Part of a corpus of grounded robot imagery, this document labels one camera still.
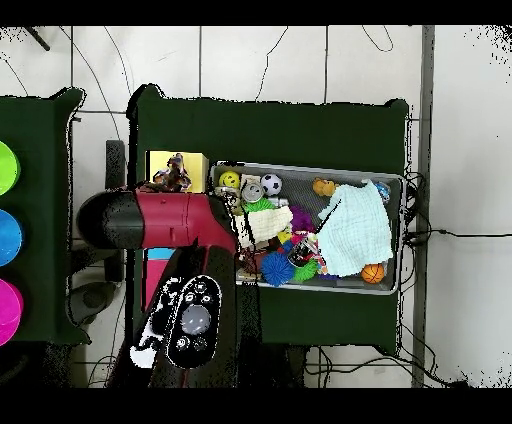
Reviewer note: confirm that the shallow mesh bin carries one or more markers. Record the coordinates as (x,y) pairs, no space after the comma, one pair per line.
(296,180)

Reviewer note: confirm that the bright pink disc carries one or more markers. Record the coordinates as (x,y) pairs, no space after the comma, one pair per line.
(10,312)

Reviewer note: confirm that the blue spiky puffer ball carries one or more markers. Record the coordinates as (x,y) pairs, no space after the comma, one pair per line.
(277,268)

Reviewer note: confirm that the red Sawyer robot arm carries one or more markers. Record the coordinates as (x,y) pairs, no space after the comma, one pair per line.
(176,220)

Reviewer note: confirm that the small orange basketball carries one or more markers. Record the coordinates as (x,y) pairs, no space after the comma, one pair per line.
(372,273)

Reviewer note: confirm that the black chair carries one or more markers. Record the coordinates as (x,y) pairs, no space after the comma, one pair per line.
(115,168)

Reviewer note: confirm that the dark green table cloth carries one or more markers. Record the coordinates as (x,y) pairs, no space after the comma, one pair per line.
(260,128)
(40,120)

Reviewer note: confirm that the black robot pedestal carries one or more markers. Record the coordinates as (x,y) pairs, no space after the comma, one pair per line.
(280,368)

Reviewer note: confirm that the bright blue disc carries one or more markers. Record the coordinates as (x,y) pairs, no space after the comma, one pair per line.
(10,238)

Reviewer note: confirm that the bright green disc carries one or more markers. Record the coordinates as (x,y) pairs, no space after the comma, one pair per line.
(8,168)

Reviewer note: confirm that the mint green waffle cloth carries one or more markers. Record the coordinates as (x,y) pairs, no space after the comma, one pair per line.
(356,236)

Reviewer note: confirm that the black crushed can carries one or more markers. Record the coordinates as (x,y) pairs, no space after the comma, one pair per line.
(302,252)

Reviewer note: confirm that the wooden box with three holes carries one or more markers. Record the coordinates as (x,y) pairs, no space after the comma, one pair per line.
(198,168)

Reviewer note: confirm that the small soccer ball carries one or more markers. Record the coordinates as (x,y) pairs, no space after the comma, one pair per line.
(271,184)

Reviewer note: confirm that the cream waffle cloth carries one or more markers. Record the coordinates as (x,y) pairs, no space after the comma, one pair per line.
(268,224)

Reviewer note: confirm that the polka dot cloth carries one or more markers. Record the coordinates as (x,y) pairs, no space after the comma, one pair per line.
(176,176)

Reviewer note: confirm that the brown plush toy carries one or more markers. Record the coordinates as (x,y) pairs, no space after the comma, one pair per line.
(324,187)

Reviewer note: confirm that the yellow smiley ball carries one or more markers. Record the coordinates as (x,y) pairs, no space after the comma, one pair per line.
(229,180)

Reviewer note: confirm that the black rod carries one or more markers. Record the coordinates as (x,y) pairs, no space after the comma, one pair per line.
(38,38)

